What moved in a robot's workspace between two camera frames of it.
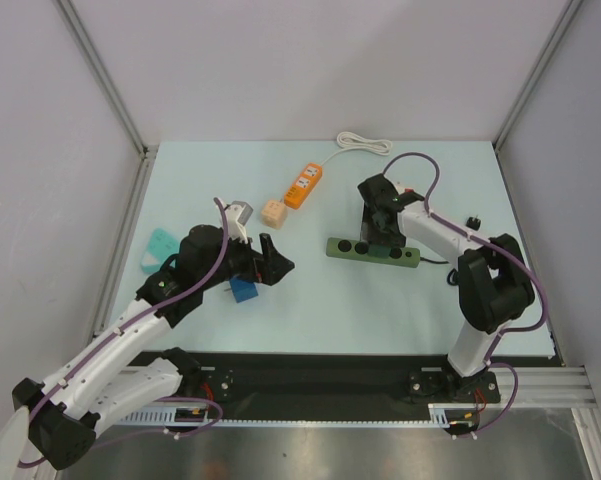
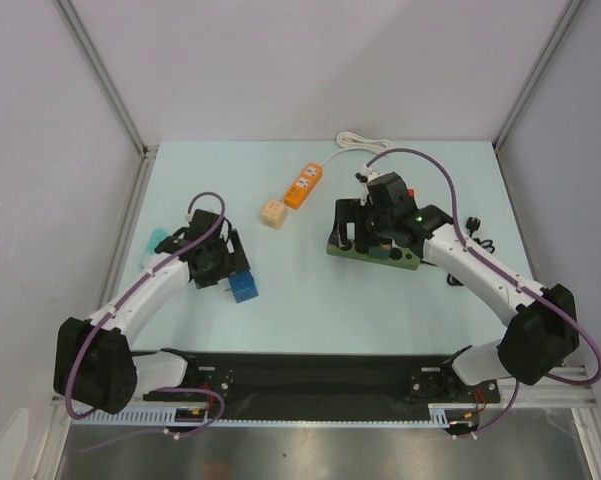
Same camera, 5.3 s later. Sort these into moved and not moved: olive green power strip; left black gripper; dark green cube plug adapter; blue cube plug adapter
Moved: left black gripper
Not moved: olive green power strip; dark green cube plug adapter; blue cube plug adapter
